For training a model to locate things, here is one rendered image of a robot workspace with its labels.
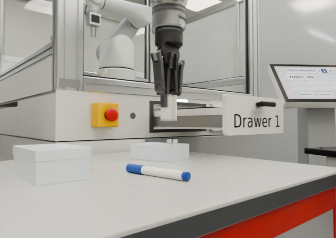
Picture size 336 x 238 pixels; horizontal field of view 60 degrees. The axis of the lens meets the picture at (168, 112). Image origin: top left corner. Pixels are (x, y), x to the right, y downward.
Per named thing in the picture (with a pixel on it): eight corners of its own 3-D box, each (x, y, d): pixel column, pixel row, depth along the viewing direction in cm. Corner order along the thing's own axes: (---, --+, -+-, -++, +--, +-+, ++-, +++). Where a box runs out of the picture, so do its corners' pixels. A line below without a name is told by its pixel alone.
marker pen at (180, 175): (191, 180, 46) (191, 170, 46) (185, 182, 45) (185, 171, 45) (131, 171, 55) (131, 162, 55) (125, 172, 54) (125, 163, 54)
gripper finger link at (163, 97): (167, 87, 75) (161, 86, 72) (167, 107, 75) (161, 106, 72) (162, 88, 76) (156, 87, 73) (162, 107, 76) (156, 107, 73)
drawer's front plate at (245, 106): (283, 132, 94) (283, 99, 95) (227, 135, 76) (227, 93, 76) (278, 132, 96) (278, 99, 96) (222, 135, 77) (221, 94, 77)
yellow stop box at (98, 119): (120, 126, 88) (120, 103, 88) (98, 126, 83) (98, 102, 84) (111, 126, 92) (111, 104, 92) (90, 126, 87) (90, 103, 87)
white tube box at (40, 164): (91, 178, 47) (91, 146, 48) (35, 186, 42) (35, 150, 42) (61, 169, 57) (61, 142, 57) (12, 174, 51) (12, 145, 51)
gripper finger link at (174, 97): (166, 95, 78) (167, 95, 79) (166, 121, 78) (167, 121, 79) (175, 94, 77) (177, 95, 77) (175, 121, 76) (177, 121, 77)
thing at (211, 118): (275, 128, 95) (275, 110, 95) (225, 129, 78) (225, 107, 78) (189, 126, 125) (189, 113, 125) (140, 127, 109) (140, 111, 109)
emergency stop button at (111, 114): (119, 121, 85) (119, 108, 85) (107, 121, 83) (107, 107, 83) (114, 121, 88) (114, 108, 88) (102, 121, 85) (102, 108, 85)
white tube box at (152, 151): (189, 158, 74) (189, 143, 74) (171, 162, 67) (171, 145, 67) (150, 155, 81) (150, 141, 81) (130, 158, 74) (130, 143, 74)
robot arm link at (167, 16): (192, 12, 79) (192, 34, 78) (164, 19, 84) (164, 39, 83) (174, 0, 71) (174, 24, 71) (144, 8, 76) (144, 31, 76)
